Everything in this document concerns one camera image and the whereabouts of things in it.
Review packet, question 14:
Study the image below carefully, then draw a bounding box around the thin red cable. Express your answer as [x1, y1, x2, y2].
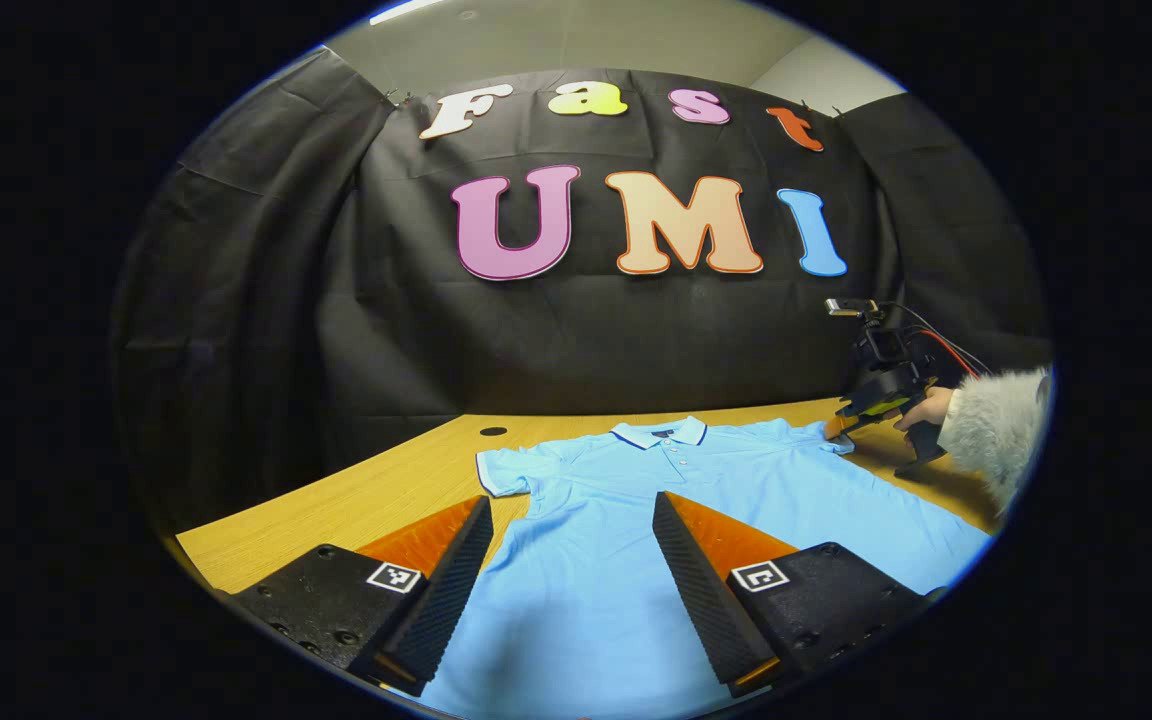
[920, 328, 983, 377]

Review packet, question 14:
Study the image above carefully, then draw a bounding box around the thin black cable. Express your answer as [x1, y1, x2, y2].
[881, 301, 995, 378]

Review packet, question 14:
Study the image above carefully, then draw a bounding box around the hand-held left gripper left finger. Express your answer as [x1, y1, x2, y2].
[224, 494, 495, 698]

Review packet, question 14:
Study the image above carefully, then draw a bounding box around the black backdrop cloth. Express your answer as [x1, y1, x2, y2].
[111, 45, 1052, 531]

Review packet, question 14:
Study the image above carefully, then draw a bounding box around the light blue polo T-shirt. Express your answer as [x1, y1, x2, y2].
[416, 415, 995, 720]

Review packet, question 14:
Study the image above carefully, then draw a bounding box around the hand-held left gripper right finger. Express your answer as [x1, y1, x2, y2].
[651, 490, 929, 699]

